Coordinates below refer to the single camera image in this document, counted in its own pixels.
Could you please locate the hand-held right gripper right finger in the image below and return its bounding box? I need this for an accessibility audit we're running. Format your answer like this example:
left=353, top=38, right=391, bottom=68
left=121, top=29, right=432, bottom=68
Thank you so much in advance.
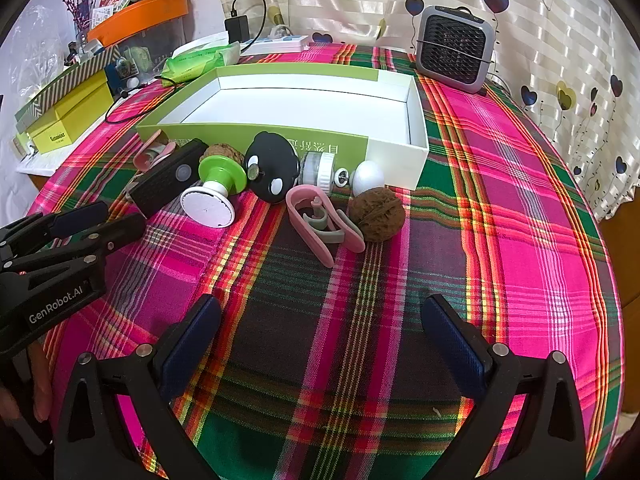
left=420, top=294, right=586, bottom=480

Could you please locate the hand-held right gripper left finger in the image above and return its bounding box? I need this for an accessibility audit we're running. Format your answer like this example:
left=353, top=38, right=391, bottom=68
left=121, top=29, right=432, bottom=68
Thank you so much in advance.
left=52, top=294, right=223, bottom=480

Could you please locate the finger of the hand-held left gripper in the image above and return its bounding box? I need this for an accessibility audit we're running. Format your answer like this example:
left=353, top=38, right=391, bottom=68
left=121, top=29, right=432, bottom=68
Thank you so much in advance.
left=0, top=201, right=110, bottom=261
left=0, top=212, right=147, bottom=281

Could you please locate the black bike light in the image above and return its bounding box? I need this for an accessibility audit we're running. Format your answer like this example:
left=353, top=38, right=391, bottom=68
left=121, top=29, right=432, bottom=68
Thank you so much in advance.
left=131, top=139, right=208, bottom=218

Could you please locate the pink rectangular case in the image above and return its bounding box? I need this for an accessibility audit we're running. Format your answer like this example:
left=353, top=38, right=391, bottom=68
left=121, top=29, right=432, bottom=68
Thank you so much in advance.
left=133, top=141, right=176, bottom=171

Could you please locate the green and white suction holder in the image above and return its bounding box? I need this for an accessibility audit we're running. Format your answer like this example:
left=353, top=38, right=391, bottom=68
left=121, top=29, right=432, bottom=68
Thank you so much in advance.
left=181, top=154, right=249, bottom=227

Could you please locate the brown walnut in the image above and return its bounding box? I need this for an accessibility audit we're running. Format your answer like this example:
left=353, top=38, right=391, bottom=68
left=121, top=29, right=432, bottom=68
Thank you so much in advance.
left=205, top=143, right=244, bottom=167
left=348, top=187, right=406, bottom=244

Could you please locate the pink and grey clip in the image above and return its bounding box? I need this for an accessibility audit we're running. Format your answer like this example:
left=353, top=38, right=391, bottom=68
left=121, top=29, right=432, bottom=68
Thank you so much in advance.
left=286, top=185, right=366, bottom=268

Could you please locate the black round disc gadget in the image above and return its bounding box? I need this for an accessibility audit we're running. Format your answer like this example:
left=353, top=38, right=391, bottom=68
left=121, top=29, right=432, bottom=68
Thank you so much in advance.
left=244, top=131, right=301, bottom=205

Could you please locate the white knob with metal ring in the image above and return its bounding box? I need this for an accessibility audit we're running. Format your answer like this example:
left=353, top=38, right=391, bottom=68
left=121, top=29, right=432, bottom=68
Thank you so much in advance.
left=336, top=160, right=386, bottom=196

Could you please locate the white round jar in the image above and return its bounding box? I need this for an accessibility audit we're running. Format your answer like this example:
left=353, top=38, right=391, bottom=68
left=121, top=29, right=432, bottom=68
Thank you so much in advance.
left=298, top=151, right=340, bottom=192

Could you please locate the green and white cardboard box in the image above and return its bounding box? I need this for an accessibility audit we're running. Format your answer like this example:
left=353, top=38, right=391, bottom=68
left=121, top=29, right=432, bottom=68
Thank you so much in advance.
left=136, top=64, right=430, bottom=191

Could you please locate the person's left hand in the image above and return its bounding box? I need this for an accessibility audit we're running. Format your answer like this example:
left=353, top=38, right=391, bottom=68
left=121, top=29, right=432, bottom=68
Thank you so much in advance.
left=0, top=345, right=53, bottom=423

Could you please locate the yellow cardboard box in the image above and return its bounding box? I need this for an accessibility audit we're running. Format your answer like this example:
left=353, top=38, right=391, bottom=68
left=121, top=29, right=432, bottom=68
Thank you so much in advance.
left=25, top=77, right=113, bottom=156

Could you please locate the plaid tablecloth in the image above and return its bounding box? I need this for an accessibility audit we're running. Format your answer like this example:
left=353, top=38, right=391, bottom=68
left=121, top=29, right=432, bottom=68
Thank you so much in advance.
left=27, top=42, right=626, bottom=480

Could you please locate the striped box lid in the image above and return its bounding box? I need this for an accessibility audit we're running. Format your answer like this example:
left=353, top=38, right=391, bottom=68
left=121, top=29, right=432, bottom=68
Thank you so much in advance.
left=15, top=50, right=121, bottom=122

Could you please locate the green tissue pack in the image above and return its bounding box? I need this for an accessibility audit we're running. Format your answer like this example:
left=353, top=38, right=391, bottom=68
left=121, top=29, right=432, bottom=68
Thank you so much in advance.
left=161, top=42, right=242, bottom=84

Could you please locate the clear bin with orange lid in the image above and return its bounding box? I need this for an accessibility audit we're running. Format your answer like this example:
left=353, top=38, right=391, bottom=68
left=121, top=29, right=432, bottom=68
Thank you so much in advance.
left=86, top=0, right=191, bottom=76

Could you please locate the black power adapter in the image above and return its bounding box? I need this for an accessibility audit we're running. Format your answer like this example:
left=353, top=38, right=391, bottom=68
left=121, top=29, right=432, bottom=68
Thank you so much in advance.
left=225, top=16, right=249, bottom=42

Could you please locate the white power strip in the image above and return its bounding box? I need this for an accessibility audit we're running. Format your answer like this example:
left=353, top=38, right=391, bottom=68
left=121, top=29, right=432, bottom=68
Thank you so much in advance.
left=240, top=34, right=311, bottom=56

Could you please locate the grey fan heater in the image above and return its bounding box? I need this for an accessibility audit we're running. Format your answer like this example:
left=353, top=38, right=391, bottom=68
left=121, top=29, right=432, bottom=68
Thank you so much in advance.
left=415, top=5, right=497, bottom=93

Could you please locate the striped curtain with hearts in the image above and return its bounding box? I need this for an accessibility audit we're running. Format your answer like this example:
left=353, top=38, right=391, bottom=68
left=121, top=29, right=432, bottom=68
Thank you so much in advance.
left=212, top=0, right=640, bottom=221

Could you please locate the thin black cable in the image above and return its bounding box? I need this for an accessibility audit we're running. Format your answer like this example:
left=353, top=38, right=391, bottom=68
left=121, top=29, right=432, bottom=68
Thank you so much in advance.
left=105, top=77, right=177, bottom=125

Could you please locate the black adapter cable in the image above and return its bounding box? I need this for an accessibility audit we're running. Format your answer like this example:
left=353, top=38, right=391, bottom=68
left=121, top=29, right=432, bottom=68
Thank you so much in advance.
left=231, top=0, right=268, bottom=48

